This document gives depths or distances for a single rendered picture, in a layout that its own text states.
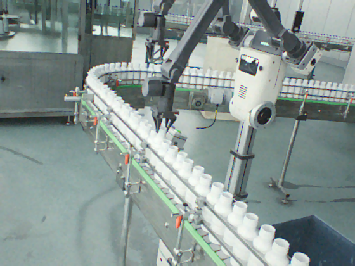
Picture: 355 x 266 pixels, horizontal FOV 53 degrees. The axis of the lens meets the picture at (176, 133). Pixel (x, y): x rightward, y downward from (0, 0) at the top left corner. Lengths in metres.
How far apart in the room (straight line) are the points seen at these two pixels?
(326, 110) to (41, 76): 3.08
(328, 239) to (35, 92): 3.67
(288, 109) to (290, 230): 1.96
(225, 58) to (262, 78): 3.64
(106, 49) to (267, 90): 4.99
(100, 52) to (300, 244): 5.47
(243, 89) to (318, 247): 0.83
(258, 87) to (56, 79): 3.09
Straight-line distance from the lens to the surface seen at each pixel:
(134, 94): 2.92
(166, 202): 1.35
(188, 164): 1.26
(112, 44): 6.62
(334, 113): 3.62
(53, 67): 4.47
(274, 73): 1.85
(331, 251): 1.59
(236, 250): 1.07
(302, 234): 1.62
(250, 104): 1.87
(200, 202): 1.14
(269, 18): 1.57
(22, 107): 4.55
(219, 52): 5.40
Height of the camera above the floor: 1.70
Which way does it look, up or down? 21 degrees down
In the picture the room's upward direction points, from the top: 8 degrees clockwise
